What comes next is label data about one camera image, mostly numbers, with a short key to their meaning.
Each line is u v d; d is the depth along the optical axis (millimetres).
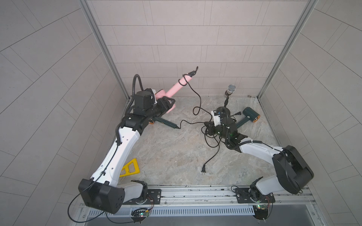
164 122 991
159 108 617
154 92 657
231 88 832
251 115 991
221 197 727
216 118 754
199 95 739
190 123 1007
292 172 428
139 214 651
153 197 713
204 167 804
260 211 678
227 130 643
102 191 358
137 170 788
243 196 711
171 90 650
